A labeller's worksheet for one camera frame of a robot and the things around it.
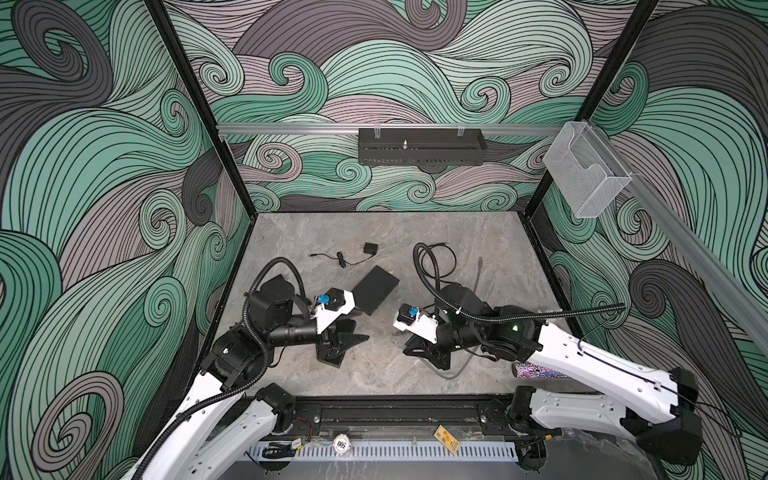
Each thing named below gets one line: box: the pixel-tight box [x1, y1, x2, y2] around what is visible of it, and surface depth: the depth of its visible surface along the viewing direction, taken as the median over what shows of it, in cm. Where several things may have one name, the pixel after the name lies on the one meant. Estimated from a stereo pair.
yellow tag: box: [433, 424, 461, 455], surface depth 71 cm
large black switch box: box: [351, 265, 400, 316], surface depth 100 cm
